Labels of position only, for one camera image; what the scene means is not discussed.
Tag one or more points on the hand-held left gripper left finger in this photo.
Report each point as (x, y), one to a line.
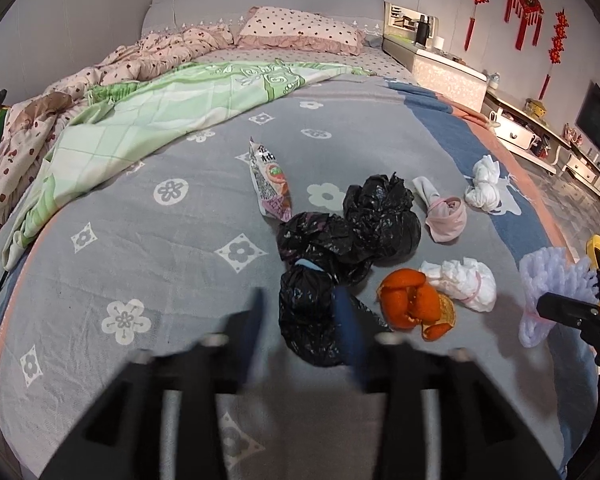
(252, 320)

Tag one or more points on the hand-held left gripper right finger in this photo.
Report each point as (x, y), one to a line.
(347, 330)

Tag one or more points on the small black plastic bag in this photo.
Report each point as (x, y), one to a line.
(305, 310)

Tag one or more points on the orange peel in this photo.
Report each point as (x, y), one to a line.
(410, 300)

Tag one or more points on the pink grey sock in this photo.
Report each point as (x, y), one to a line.
(442, 220)

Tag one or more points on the person's right forearm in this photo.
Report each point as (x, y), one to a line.
(592, 420)

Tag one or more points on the crumpled white tissue wad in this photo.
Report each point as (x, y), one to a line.
(460, 282)

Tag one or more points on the small white drawer cabinet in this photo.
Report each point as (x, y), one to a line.
(582, 170)

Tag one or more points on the large crumpled black plastic bag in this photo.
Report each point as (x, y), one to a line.
(380, 210)

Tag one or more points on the printed snack wrapper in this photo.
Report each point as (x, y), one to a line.
(272, 180)

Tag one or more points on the pink figurine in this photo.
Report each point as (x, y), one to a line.
(571, 135)

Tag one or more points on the black television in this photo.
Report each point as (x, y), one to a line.
(597, 117)

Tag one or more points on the white television stand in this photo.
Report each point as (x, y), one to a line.
(515, 132)

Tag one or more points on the green patterned quilt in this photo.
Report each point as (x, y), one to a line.
(155, 110)

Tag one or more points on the clear plastic bottle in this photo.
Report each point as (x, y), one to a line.
(493, 79)

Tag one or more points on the white bedside cabinet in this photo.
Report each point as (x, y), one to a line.
(445, 75)

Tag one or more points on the pink polka dot quilt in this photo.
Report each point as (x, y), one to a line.
(180, 45)

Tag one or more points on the white paper roll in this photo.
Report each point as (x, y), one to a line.
(439, 43)

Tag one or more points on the pink polka dot pillow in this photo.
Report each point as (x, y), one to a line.
(300, 27)

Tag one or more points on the red diamond tassel hanging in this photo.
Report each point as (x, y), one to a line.
(526, 0)

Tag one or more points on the black thermos bottle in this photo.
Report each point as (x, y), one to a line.
(423, 31)

